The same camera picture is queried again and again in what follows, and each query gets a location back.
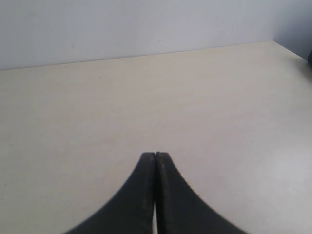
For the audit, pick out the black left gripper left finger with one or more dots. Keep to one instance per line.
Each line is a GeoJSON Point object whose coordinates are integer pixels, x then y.
{"type": "Point", "coordinates": [130, 210]}

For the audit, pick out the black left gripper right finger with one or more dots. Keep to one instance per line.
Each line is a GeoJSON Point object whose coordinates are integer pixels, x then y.
{"type": "Point", "coordinates": [179, 210]}

